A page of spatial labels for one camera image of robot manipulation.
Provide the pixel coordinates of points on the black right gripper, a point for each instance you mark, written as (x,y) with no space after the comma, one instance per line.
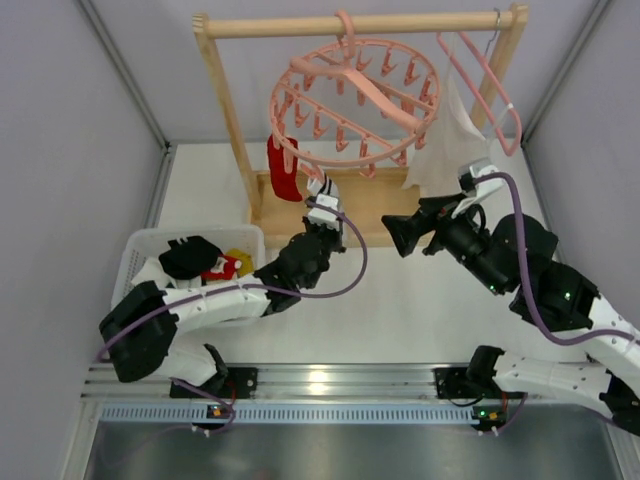
(430,228)

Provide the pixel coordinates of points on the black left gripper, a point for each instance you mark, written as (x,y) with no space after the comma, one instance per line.
(326,231)

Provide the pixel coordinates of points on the red santa sock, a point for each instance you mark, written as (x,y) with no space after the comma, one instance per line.
(283,182)
(226,268)

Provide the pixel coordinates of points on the black sock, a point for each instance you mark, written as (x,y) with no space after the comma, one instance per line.
(189,257)

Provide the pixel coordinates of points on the pink round clip hanger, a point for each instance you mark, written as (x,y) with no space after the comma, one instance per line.
(354,102)

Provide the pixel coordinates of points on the white ankle sock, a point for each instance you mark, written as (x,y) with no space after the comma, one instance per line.
(152,271)

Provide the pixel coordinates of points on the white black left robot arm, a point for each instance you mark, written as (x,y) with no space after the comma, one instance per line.
(146,333)

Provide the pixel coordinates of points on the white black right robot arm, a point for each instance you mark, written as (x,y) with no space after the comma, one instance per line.
(584,352)

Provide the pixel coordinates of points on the pink clothes hanger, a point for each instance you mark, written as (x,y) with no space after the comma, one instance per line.
(492,103)

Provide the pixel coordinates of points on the yellow sock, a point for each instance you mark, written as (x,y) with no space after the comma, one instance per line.
(246,261)

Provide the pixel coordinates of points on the white undershirt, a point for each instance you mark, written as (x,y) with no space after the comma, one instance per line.
(451,142)

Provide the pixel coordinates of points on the white plastic laundry basket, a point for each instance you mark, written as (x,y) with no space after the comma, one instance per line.
(135,255)

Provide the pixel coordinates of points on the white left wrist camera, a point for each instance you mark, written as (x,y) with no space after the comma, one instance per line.
(324,211)

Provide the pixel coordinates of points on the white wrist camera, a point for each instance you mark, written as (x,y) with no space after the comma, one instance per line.
(474,181)
(324,211)

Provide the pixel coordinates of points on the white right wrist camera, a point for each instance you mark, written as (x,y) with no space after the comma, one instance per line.
(474,181)

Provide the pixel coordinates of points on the aluminium mounting rail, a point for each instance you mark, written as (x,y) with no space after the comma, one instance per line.
(351,394)

